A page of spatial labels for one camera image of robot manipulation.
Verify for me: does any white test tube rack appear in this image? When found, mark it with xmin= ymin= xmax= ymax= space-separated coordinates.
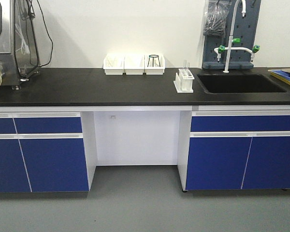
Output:
xmin=174 ymin=69 xmax=194 ymax=93

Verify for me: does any grey pegboard drying rack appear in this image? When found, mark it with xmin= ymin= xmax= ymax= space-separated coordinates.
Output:
xmin=202 ymin=0 xmax=261 ymax=70

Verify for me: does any right white storage bin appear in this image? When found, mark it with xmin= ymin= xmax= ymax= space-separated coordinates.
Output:
xmin=145 ymin=54 xmax=166 ymax=75

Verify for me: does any white storage bin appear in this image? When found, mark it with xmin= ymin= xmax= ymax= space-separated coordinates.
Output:
xmin=145 ymin=54 xmax=166 ymax=75
xmin=103 ymin=54 xmax=125 ymax=75
xmin=124 ymin=54 xmax=145 ymax=75

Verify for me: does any middle white storage bin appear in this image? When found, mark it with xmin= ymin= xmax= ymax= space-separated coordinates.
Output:
xmin=124 ymin=54 xmax=145 ymax=75

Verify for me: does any black metal tripod stand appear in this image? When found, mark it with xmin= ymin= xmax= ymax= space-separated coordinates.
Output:
xmin=147 ymin=54 xmax=161 ymax=67

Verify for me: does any left white storage bin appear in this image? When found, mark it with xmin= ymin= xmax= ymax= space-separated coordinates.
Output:
xmin=103 ymin=54 xmax=125 ymax=75

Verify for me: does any black lab sink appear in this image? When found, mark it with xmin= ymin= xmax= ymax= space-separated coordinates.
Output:
xmin=198 ymin=74 xmax=287 ymax=93

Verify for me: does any blue cabinet right unit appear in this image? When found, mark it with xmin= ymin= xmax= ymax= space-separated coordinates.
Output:
xmin=181 ymin=111 xmax=290 ymax=191

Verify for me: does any blue cabinet unit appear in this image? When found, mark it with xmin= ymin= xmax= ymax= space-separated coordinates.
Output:
xmin=0 ymin=113 xmax=93 ymax=192
xmin=181 ymin=111 xmax=290 ymax=191

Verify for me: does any white gooseneck lab faucet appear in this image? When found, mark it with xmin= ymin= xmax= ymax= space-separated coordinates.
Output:
xmin=214 ymin=0 xmax=260 ymax=73

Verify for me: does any blue cabinet left unit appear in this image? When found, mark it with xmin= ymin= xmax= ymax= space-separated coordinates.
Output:
xmin=0 ymin=113 xmax=93 ymax=192

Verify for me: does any plastic bag of pegs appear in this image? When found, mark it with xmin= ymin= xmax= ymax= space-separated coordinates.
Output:
xmin=203 ymin=0 xmax=231 ymax=37

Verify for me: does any stainless steel lab machine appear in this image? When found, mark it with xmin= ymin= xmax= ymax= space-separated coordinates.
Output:
xmin=0 ymin=0 xmax=40 ymax=90

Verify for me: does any yellow tray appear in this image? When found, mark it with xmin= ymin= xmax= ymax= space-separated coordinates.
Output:
xmin=268 ymin=70 xmax=290 ymax=86

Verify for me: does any black power cable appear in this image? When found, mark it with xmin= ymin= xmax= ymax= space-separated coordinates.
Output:
xmin=35 ymin=0 xmax=54 ymax=68

